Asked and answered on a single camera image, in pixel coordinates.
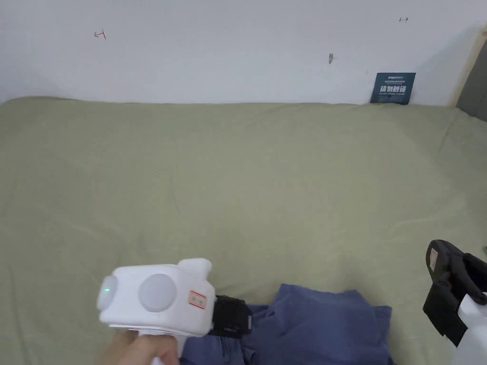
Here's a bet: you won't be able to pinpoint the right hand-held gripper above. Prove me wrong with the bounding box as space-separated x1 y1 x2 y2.
422 239 487 365

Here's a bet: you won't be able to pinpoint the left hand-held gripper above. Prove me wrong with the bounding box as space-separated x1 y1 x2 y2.
96 258 254 365

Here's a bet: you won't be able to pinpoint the dark blue shirt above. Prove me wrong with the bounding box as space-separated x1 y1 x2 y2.
178 283 393 365

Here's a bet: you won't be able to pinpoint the person's left hand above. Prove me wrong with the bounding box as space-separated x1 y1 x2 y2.
94 331 184 365

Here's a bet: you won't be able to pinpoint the bed with pale green sheet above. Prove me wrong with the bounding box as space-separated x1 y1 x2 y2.
0 96 487 365

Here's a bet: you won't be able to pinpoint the dark blue printed card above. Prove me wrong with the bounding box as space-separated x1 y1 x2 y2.
369 72 417 106

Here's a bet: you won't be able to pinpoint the grey padded headboard wooden frame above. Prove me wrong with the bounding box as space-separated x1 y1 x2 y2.
454 24 487 122

